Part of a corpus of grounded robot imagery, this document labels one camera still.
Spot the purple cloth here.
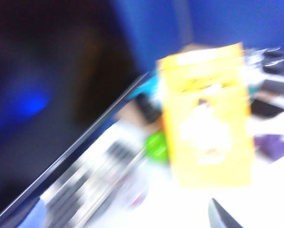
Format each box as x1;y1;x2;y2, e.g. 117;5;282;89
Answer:
253;133;284;164

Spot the black computer monitor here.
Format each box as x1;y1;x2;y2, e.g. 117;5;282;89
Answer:
0;0;149;228

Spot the grey monitor stand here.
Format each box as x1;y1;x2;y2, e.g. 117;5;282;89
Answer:
134;94;162;124

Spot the yellow snack box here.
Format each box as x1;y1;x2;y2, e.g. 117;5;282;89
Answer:
156;42;255;188

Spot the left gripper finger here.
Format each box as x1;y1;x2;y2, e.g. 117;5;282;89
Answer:
207;198;246;228

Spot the blue office partition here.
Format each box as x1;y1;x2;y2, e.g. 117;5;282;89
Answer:
113;0;284;80

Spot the lime green object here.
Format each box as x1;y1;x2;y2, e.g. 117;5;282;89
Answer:
144;131;169;163

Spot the grey and white keyboard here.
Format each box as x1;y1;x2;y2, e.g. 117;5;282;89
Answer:
40;123;147;228

